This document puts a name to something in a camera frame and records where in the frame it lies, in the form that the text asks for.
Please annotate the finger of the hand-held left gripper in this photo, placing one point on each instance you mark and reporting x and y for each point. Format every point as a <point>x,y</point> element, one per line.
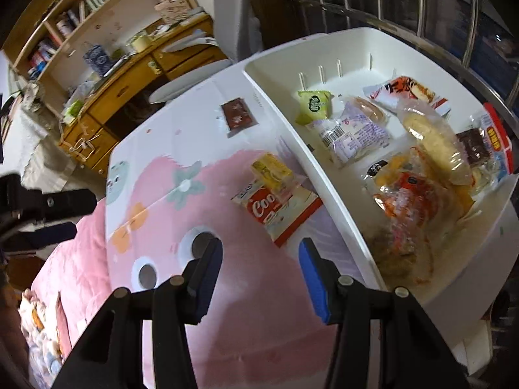
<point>61,202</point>
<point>52,233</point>

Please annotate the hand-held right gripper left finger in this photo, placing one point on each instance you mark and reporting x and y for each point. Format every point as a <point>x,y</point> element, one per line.
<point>209,283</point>

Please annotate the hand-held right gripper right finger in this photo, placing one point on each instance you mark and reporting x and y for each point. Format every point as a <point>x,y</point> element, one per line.
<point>316,287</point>

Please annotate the red and white cookie packet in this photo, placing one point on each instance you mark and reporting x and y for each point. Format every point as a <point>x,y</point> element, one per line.
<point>275,210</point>

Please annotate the clear nut mix packet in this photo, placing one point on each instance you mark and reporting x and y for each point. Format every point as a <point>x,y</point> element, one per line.
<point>413,219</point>

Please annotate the yellow snack packet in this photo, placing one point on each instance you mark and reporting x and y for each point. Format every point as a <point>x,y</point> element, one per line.
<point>273,170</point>

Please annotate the egg yolk pastry packet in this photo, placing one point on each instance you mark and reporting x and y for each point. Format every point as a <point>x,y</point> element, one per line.
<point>383,172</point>

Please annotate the clear packet with white label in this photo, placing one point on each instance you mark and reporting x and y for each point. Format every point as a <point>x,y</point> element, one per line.
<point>357,133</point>

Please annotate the brown chocolate packet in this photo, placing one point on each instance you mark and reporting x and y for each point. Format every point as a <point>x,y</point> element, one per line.
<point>239,117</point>

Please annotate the green snack packet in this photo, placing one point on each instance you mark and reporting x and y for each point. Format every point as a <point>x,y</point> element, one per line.
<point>314,105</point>

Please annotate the yellow cracker packet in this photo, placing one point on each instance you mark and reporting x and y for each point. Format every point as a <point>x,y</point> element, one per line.
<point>434,146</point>

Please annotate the red and white snack bag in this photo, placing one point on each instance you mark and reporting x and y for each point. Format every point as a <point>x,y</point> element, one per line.
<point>405,91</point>

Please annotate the red packet with brown cake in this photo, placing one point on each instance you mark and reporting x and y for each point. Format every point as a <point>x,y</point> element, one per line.
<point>490,142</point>

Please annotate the white plastic storage box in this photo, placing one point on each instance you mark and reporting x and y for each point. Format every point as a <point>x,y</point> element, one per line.
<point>352,60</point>

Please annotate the pink cartoon tablecloth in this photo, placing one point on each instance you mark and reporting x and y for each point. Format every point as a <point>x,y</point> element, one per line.
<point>243,291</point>

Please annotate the cartoon pillow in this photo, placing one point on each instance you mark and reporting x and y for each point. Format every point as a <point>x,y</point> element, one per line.
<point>36,320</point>

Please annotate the green tissue box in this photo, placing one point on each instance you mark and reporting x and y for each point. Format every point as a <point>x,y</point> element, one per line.
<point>73,109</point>

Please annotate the floral fabric pouch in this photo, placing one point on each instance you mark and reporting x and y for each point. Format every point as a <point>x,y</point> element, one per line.
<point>34,97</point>

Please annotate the wooden desk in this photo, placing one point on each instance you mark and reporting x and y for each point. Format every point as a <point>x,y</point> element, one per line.
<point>121,89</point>

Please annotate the blue gift bag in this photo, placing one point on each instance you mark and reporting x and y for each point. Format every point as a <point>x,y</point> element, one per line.
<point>96,58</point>

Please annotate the yellow cup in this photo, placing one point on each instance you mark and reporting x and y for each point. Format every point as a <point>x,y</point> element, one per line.
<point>140,40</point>

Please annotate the wooden bookshelf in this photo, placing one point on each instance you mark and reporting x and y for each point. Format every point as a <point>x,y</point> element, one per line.
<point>81,20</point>

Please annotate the grey office chair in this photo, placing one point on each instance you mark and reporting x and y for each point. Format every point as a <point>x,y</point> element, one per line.
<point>231,12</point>

